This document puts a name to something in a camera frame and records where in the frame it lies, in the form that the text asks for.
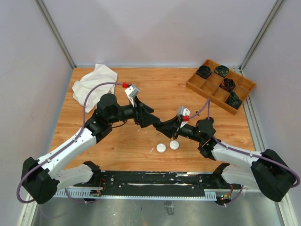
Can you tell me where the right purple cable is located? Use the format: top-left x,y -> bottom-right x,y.
188,98 -> 301,208

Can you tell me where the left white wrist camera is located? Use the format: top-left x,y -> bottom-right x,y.
125,84 -> 140,106

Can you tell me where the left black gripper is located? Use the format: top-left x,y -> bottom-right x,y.
108,96 -> 160,128

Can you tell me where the green black rolled item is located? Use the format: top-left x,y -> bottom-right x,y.
214,65 -> 230,78

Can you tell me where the black rolled item far left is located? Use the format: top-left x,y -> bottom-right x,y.
196,65 -> 212,79

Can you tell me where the blue green rolled item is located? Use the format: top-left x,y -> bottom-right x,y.
225,91 -> 242,109

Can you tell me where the white round charging case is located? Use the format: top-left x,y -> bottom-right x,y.
156,143 -> 166,153
169,140 -> 179,150

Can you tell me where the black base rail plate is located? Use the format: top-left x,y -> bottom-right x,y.
74,171 -> 241,194

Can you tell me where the grey slotted cable duct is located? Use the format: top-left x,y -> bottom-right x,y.
54,187 -> 217,201

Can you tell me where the wooden compartment tray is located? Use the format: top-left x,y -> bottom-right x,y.
186,59 -> 256,115

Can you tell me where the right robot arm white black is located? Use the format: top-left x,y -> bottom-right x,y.
153,116 -> 301,202

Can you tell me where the dark red rolled item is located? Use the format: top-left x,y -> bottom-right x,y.
220,78 -> 236,92

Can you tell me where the white crumpled cloth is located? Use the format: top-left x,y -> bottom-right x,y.
72,64 -> 118,113

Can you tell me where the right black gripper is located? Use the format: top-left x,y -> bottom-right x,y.
156,115 -> 204,143

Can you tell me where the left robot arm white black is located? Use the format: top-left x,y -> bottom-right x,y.
16,94 -> 159,204

